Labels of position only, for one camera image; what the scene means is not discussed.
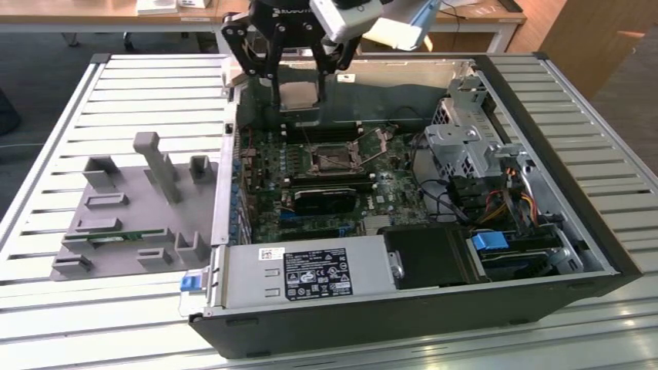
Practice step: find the wooden desk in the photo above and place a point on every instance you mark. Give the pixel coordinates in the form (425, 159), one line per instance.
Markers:
(78, 17)
(478, 19)

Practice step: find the black drive cover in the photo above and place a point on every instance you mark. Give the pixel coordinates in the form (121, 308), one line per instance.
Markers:
(426, 254)

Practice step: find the grey parts rack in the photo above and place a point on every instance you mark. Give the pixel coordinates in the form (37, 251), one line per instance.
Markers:
(154, 216)

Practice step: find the silver metal disk bay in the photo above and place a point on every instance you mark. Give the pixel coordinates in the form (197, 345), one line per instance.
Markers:
(453, 142)

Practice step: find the blue case latch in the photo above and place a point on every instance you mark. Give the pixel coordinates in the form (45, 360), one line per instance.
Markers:
(191, 283)

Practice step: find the thin metal locking lever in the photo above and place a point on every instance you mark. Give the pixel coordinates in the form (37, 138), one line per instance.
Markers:
(306, 135)

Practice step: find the black RAM slot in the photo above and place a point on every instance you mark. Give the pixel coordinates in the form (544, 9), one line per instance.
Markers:
(324, 132)
(334, 179)
(334, 187)
(324, 138)

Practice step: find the blue disk carrier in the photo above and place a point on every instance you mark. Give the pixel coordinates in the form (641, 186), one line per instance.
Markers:
(489, 241)

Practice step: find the green motherboard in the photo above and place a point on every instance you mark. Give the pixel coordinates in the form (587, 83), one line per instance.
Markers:
(390, 192)

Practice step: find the black graphics card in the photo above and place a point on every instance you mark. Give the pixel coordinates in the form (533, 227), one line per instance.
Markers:
(326, 202)

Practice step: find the silver power supply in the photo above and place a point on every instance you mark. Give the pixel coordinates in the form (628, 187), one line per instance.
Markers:
(248, 277)

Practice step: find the green RAM stick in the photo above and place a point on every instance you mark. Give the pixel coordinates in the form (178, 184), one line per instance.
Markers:
(129, 234)

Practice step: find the pale blue plastic part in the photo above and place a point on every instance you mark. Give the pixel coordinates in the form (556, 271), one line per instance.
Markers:
(424, 13)

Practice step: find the silver chipset heatsink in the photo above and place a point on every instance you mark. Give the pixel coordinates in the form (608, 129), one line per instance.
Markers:
(380, 221)

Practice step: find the CPU socket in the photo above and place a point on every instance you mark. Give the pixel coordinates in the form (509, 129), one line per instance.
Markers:
(329, 160)

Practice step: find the silver topped CPU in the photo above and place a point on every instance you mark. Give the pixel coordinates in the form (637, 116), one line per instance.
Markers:
(298, 96)

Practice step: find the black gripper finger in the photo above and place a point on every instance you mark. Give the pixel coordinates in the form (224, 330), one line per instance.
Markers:
(242, 46)
(321, 61)

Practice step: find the black open PC case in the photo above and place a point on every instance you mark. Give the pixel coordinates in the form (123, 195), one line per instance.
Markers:
(412, 320)

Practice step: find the wooden cabinet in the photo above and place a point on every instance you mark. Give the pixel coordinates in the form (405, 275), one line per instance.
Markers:
(592, 38)

